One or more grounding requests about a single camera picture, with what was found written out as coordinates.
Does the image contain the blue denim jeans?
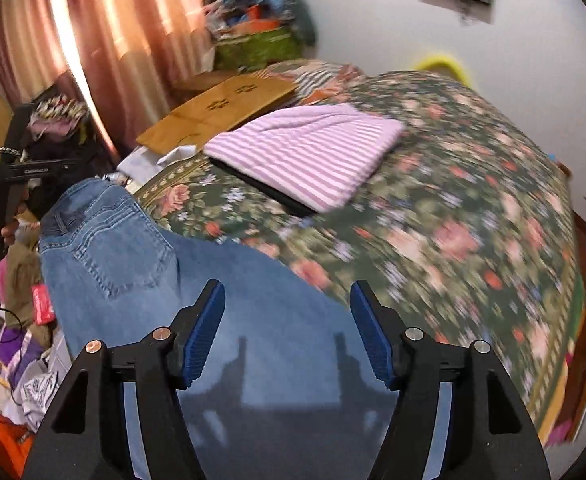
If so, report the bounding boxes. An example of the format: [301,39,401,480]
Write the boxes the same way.
[39,179,396,479]

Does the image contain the floral green bedspread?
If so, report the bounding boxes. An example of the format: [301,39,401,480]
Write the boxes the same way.
[136,70,585,438]

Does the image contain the cluttered clothes heap beside bed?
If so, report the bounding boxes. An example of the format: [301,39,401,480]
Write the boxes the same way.
[0,94,96,431]

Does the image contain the wooden lap desk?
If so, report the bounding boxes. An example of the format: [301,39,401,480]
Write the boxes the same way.
[136,75,296,155]

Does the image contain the patchwork striped blanket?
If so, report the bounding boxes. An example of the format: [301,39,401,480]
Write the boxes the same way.
[254,58,367,107]

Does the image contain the red snack packet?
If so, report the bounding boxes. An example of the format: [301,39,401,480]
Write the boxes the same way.
[32,284,56,325]

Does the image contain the pink striped folded garment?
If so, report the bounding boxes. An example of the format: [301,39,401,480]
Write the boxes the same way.
[204,104,404,212]

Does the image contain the orange pink curtain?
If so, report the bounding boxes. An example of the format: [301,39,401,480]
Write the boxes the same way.
[0,0,213,153]

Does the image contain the green fabric storage bin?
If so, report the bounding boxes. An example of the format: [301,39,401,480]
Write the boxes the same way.
[214,27,303,72]

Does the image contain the pile of clothes on bin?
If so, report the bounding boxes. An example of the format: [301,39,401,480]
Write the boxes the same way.
[205,0,317,47]

